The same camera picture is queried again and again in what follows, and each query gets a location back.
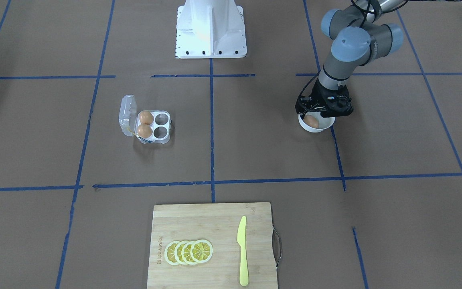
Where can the brown egg from bowl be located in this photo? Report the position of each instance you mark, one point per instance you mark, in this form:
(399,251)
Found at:
(311,121)

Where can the clear plastic egg box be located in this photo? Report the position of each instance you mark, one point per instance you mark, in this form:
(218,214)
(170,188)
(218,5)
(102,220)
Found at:
(129,121)

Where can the brown egg in box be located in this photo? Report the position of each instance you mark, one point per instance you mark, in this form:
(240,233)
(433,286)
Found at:
(144,131)
(146,117)

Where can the white round bowl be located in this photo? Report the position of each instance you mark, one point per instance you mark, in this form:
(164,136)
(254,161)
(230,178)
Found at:
(324,123)

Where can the yellow plastic knife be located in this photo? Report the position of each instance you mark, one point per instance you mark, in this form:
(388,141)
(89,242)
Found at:
(243,262)

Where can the bamboo cutting board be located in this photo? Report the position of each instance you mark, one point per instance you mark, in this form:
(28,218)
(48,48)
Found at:
(217,223)

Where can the lemon slice four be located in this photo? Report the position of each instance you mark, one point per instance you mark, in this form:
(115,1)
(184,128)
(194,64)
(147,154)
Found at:
(201,251)

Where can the lemon slice three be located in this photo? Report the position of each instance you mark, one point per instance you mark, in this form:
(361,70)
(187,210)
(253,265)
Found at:
(186,253)

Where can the lemon slice two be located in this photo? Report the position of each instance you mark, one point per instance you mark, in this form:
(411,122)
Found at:
(178,253)

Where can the lemon slice one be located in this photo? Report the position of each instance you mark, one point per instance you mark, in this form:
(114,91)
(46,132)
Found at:
(170,253)

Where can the white pedestal column base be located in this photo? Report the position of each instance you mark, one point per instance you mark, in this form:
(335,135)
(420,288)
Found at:
(210,29)

